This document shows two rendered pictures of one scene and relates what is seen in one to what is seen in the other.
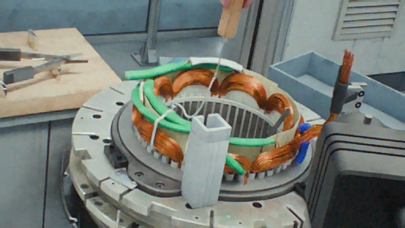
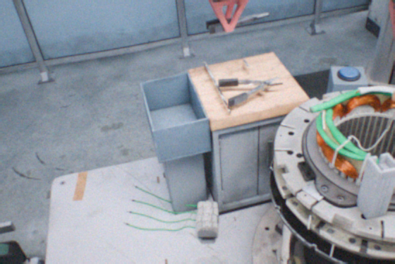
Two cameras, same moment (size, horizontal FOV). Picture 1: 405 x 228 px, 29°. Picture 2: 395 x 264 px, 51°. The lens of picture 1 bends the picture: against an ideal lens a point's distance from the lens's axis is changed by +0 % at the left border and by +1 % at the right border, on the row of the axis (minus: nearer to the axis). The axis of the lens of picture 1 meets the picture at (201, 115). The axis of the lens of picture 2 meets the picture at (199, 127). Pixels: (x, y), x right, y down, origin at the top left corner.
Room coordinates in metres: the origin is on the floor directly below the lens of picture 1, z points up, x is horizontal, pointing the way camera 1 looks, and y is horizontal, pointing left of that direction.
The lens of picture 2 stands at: (0.24, 0.06, 1.56)
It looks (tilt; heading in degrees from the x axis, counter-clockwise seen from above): 40 degrees down; 23
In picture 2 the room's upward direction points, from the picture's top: 6 degrees counter-clockwise
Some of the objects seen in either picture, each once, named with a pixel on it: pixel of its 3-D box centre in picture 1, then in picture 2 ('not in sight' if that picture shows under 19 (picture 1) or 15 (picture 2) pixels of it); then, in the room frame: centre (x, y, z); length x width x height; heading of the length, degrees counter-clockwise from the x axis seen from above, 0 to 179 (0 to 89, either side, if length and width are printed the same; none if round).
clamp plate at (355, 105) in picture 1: (351, 98); not in sight; (0.71, -0.15, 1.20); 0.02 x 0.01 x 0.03; 113
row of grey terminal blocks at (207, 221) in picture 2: not in sight; (207, 219); (0.76, 0.28, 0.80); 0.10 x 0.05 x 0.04; 15
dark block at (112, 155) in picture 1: (115, 154); (305, 169); (0.68, 0.08, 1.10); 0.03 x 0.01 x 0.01; 31
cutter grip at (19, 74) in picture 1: (18, 75); (237, 99); (0.84, 0.23, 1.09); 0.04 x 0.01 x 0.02; 139
